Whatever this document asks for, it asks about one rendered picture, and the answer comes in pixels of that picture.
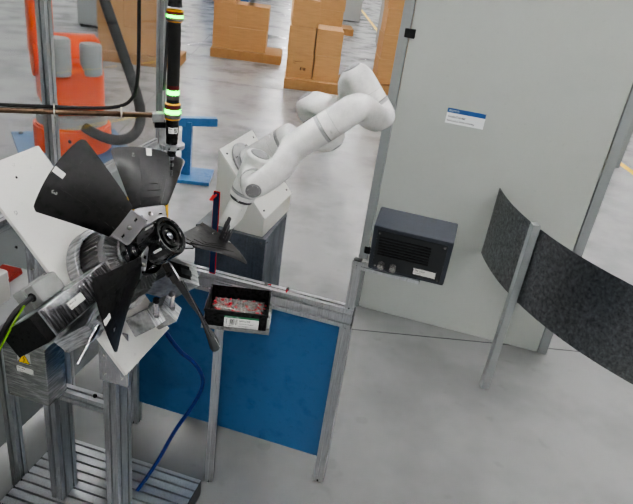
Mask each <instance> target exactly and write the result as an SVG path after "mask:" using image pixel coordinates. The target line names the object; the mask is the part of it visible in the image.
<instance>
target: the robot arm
mask: <svg viewBox="0 0 633 504"><path fill-rule="evenodd" d="M296 112H297V115H298V116H299V118H300V120H301V121H302V123H303V124H302V125H300V126H299V127H296V126H294V125H292V124H290V123H286V124H283V125H282V126H280V127H278V128H277V129H275V130H273V131H272V132H270V133H269V134H267V135H266V136H264V137H262V138H261V139H259V140H258V141H256V142H254V143H253V144H251V145H250V146H248V145H247V144H244V143H240V142H239V143H236V144H235V145H234V146H233V148H232V158H233V161H234V164H235V166H236V168H237V170H238V173H237V175H236V178H235V180H234V183H233V185H232V187H231V190H230V193H231V194H230V196H231V199H230V201H229V202H228V204H227V206H226V208H225V210H224V212H223V215H222V217H221V219H220V221H219V224H222V223H224V222H225V224H224V227H223V229H222V231H221V234H220V236H219V239H221V240H222V241H224V242H225V243H227V242H228V241H229V240H230V237H231V235H232V233H233V232H232V231H233V230H234V228H235V226H236V225H237V224H238V223H239V222H240V221H241V220H242V218H243V216H244V214H245V212H246V209H247V207H248V205H251V204H252V203H253V202H254V201H255V199H256V198H259V197H261V196H264V195H265V194H267V193H269V192H270V191H272V190H274V189H275V188H277V187H278V186H280V185H281V184H282V183H283V182H285V181H286V180H287V179H288V178H289V177H290V175H291V174H292V173H293V171H294V170H295V168H296V167H297V165H298V163H299V162H300V161H301V160H302V159H303V158H304V157H306V156H308V155H309V154H311V153H313V152H314V151H319V152H331V151H333V150H336V149H337V148H339V147H340V146H341V145H342V143H343V141H344V138H345V132H347V131H348V130H350V129H351V128H353V127H355V126H356V125H358V124H359V125H360V126H361V127H363V128H365V129H367V130H369V131H373V132H378V131H383V130H385V129H387V128H389V127H390V126H392V124H393V122H394V120H395V111H394V108H393V106H392V104H391V102H390V100H389V99H388V97H387V95H386V94H385V92H384V90H383V88H382V87H381V85H380V83H379V81H378V80H377V78H376V76H375V75H374V73H373V72H372V70H371V69H370V68H369V67H368V66H367V65H366V64H363V63H354V64H352V65H350V66H348V67H347V68H346V69H345V70H344V71H343V72H342V74H341V75H340V78H339V81H338V95H337V96H335V97H333V96H331V95H329V94H326V93H323V92H318V91H313V92H308V93H306V94H304V95H302V96H301V97H300V98H299V99H298V100H297V102H296Z"/></svg>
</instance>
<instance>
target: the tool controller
mask: <svg viewBox="0 0 633 504"><path fill-rule="evenodd" d="M457 229H458V224H457V223H453V222H448V221H444V220H440V219H435V218H431V217H426V216H422V215H417V214H413V213H408V212H404V211H399V210H395V209H391V208H386V207H381V209H380V211H379V214H378V217H377V219H376V222H375V225H374V230H373V236H372V243H371V250H370V256H369V263H368V267H369V268H372V269H376V270H380V271H384V272H388V273H393V274H397V275H401V276H405V277H409V278H413V279H417V280H421V281H425V282H429V283H433V284H438V285H443V284H444V280H445V276H446V273H447V269H448V265H449V262H450V258H451V254H452V251H453V247H454V243H455V238H456V233H457Z"/></svg>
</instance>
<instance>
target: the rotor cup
mask: <svg viewBox="0 0 633 504"><path fill-rule="evenodd" d="M152 224H153V226H152V227H151V228H149V229H147V230H146V231H145V229H146V228H147V227H149V226H151V225H152ZM168 232H170V233H172V235H173V239H169V238H168V235H167V233H168ZM120 245H121V251H122V255H123V257H124V259H125V261H126V262H127V263H128V262H130V261H132V260H134V259H136V258H138V257H139V255H140V254H141V252H142V251H143V249H144V248H145V246H146V245H148V248H149V251H148V258H147V266H146V270H145V272H144V274H143V275H145V276H149V275H152V274H154V273H156V272H158V271H159V270H160V268H161V266H162V264H164V263H165V262H167V261H169V260H171V259H173V258H175V257H177V256H178V255H180V254H182V253H183V251H184V250H185V247H186V240H185V236H184V233H183V231H182V230H181V228H180V227H179V225H178V224H177V223H176V222H175V221H174V220H172V219H171V218H168V217H159V218H157V219H156V220H154V221H152V222H150V223H149V224H147V225H145V226H144V227H143V228H142V229H141V231H140V232H139V233H138V234H137V236H136V237H135V238H134V239H133V241H132V242H131V243H130V244H129V245H128V246H127V245H125V244H124V243H122V242H121V244H120ZM159 248H161V249H162V250H161V251H159V252H157V253H155V254H154V253H153V252H154V251H155V250H157V249H159Z"/></svg>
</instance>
